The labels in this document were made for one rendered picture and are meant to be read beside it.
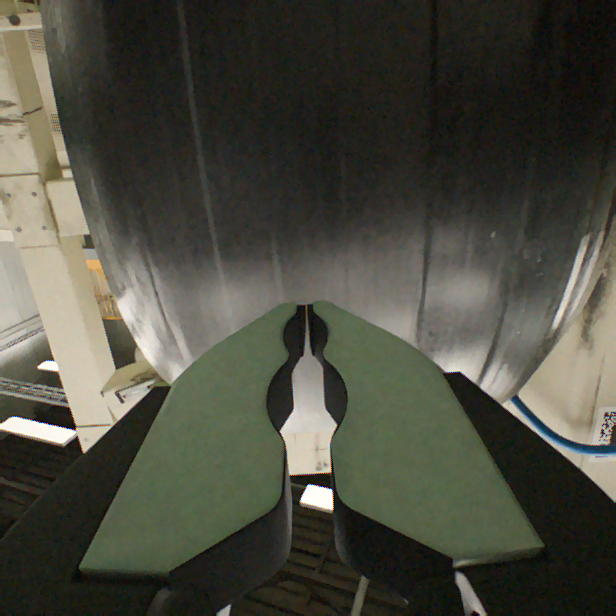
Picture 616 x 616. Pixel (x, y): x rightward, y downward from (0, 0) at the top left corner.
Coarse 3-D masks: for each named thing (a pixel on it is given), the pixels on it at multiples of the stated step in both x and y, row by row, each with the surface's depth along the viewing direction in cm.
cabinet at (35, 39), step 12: (24, 0) 373; (36, 0) 382; (24, 12) 372; (36, 36) 383; (36, 48) 384; (36, 60) 385; (36, 72) 385; (48, 72) 396; (48, 84) 397; (48, 96) 397; (48, 108) 398; (48, 120) 399; (60, 132) 411; (60, 144) 412
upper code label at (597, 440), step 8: (600, 408) 49; (608, 408) 49; (600, 416) 49; (608, 416) 49; (600, 424) 49; (608, 424) 49; (600, 432) 50; (608, 432) 50; (600, 440) 50; (608, 440) 50; (592, 456) 51; (600, 456) 51; (608, 456) 51
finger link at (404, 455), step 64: (320, 320) 11; (384, 384) 9; (448, 384) 9; (384, 448) 8; (448, 448) 7; (384, 512) 6; (448, 512) 6; (512, 512) 6; (384, 576) 7; (448, 576) 6
